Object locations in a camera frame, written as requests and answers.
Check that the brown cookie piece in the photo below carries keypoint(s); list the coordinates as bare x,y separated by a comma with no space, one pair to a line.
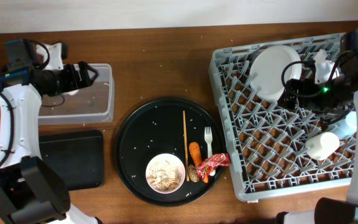
192,173

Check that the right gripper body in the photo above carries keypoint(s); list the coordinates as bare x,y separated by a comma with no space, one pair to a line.
316,96

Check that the white paper cup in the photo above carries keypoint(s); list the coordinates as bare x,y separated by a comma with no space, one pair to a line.
320,147

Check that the wooden chopstick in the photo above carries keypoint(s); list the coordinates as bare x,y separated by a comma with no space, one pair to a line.
186,146

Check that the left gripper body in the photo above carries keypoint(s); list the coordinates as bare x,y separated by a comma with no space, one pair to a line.
61,81

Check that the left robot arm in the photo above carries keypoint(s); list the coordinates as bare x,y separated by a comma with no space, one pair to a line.
30,191

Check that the grey round plate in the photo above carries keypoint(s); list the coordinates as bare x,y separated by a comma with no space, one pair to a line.
266,71

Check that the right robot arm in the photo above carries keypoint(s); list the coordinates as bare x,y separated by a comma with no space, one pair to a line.
341,87

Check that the pink bowl with food scraps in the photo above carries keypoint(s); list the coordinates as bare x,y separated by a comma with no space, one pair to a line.
165,173

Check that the grey dishwasher rack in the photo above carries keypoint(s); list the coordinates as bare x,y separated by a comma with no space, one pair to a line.
266,143

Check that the red snack wrapper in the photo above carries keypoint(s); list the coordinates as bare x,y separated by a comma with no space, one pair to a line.
211,164

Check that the round black serving tray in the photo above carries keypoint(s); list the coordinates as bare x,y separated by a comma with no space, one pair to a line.
164,126

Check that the black rectangular tray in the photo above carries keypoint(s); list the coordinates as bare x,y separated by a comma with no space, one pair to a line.
78,158

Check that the orange carrot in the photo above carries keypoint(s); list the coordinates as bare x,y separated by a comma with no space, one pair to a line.
195,153

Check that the clear plastic bin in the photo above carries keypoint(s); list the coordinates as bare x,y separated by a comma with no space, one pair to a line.
94,104

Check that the white plastic fork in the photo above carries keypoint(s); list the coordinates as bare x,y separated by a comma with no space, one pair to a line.
208,137

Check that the light blue cup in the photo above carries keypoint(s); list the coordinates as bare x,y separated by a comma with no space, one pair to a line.
346,127

